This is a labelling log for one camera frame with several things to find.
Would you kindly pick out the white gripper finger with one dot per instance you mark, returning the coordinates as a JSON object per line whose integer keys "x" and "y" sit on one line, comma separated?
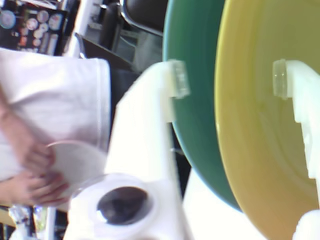
{"x": 145, "y": 140}
{"x": 310, "y": 100}

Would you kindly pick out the cream white plate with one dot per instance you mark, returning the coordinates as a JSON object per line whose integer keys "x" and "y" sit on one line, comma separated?
{"x": 80, "y": 162}

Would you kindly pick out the yellow plate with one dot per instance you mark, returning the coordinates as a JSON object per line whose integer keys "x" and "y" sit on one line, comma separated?
{"x": 255, "y": 150}

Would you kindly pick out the person's bare forearm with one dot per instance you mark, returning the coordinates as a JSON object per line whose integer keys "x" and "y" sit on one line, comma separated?
{"x": 10, "y": 117}

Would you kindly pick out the person's hand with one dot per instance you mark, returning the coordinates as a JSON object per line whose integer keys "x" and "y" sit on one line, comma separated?
{"x": 32, "y": 191}
{"x": 35, "y": 157}

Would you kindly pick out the white shirt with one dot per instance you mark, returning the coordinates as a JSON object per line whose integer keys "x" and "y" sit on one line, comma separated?
{"x": 62, "y": 95}

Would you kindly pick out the light blue plate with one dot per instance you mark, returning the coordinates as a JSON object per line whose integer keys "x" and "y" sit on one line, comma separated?
{"x": 190, "y": 50}

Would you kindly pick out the black office chair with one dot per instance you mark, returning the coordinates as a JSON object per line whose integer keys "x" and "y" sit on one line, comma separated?
{"x": 140, "y": 15}

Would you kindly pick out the white pole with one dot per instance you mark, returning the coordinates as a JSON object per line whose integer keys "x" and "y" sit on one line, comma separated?
{"x": 81, "y": 22}

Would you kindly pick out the black board with stickers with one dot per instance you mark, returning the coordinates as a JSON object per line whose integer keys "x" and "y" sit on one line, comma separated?
{"x": 32, "y": 27}

